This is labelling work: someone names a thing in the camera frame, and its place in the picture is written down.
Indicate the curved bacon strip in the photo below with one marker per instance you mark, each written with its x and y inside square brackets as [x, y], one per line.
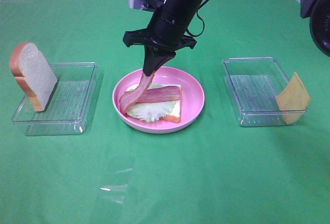
[129, 98]

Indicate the yellow cheese slice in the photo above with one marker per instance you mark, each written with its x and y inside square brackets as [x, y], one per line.
[293, 100]

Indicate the clear bread tray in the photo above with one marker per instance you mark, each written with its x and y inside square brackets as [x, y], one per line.
[70, 107]

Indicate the clear tape patch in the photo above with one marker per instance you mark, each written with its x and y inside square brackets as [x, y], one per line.
[116, 179]

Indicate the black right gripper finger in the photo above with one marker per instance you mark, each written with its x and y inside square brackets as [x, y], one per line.
[147, 59]
[162, 60]

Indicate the white toast slice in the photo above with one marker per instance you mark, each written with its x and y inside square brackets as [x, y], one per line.
[176, 113]

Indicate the pink plate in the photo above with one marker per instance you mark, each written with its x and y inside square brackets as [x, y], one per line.
[192, 102]

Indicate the clear ingredients tray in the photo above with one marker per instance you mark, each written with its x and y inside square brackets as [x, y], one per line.
[253, 84]

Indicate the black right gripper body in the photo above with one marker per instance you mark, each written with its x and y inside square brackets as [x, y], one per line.
[165, 31]

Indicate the green lettuce leaf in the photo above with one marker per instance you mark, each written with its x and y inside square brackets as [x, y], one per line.
[152, 110]

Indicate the upright toast slice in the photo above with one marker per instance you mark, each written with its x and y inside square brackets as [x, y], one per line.
[33, 74]

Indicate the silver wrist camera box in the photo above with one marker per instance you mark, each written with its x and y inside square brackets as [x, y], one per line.
[145, 5]

